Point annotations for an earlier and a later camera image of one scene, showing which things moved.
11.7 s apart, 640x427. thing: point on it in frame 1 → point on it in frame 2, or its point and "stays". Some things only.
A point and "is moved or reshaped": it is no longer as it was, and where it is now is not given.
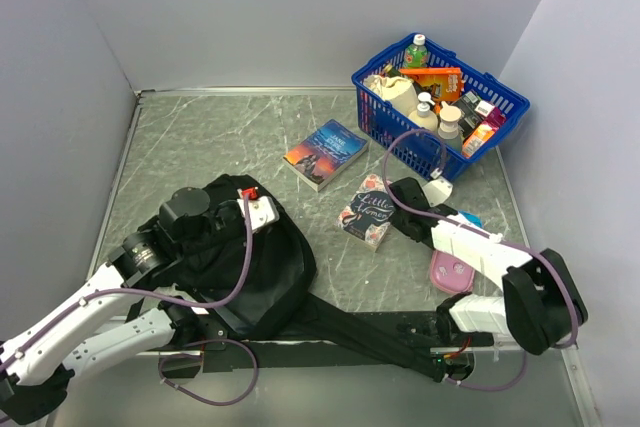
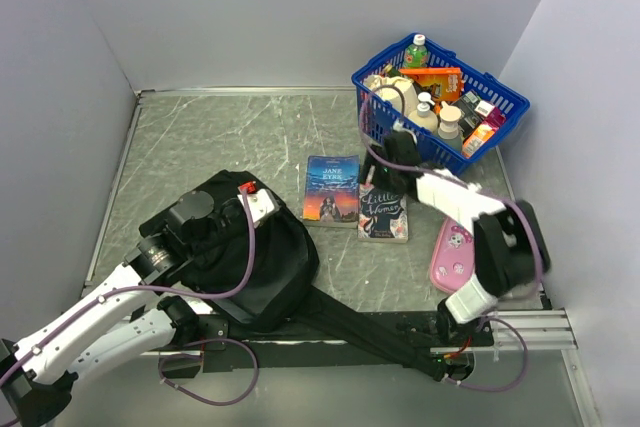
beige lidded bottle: x=448 y=132 stays
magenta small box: x=495 y=119 stays
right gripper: x=396 y=221 → x=371 y=160
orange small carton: x=475 y=139 stays
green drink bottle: x=416 y=55 stays
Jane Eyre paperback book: x=325 y=154 → x=331 y=192
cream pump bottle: x=423 y=117 stays
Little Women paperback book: x=368 y=212 is moved or reshaped
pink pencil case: x=451 y=275 stays
